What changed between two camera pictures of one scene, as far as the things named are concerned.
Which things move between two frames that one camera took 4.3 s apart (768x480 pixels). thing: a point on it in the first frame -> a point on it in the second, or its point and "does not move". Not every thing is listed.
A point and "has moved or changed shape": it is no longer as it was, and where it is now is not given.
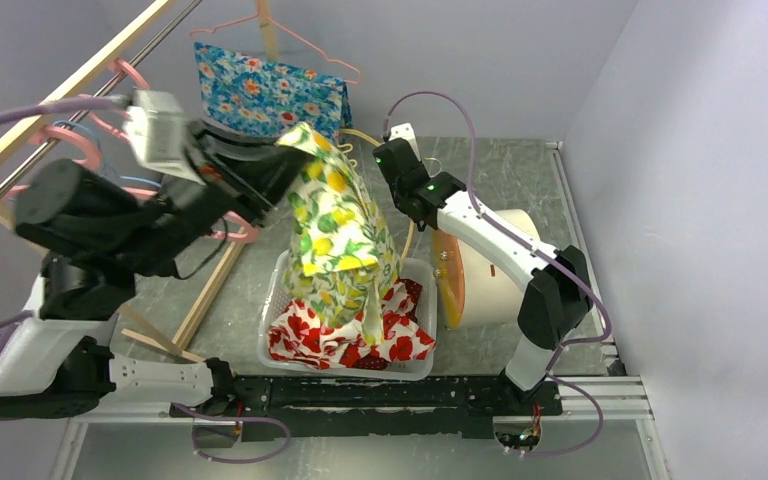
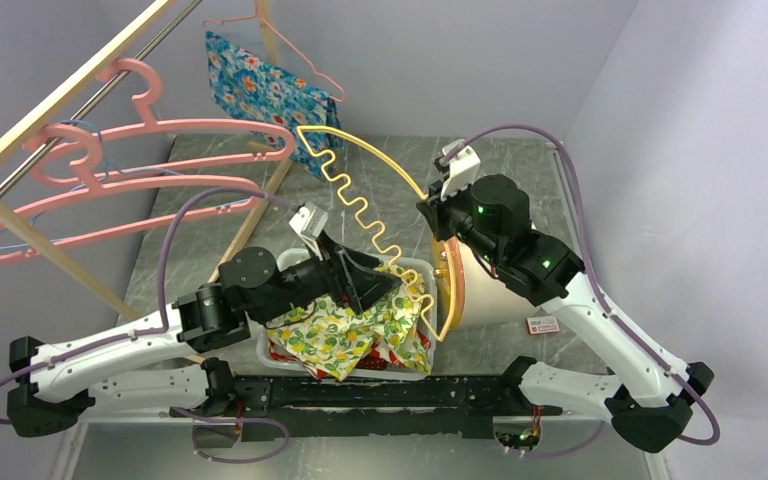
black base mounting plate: (369, 408) does not move
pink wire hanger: (259, 13) has moved or changed shape
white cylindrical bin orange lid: (478, 285) does not move
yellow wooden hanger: (349, 148) -> (349, 175)
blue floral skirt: (266, 98) has moved or changed shape
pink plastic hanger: (114, 66) -> (37, 147)
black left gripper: (270, 167) -> (352, 276)
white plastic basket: (417, 269) does not move
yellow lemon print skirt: (342, 260) -> (343, 342)
